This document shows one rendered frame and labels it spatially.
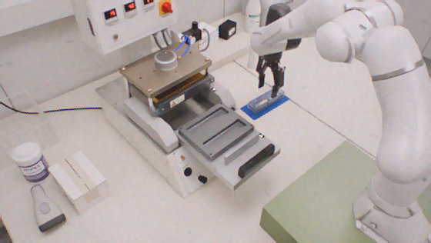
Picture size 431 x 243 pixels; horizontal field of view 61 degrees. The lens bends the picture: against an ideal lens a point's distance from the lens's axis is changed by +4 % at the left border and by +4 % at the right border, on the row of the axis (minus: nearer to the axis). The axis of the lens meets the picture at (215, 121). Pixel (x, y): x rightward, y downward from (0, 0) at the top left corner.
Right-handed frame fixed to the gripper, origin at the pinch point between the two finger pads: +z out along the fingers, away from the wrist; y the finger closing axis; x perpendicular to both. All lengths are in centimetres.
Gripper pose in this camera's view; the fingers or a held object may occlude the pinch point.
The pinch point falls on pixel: (268, 87)
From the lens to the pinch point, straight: 160.0
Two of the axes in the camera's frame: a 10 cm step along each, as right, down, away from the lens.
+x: 7.9, -4.4, 4.3
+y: 6.1, 5.7, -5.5
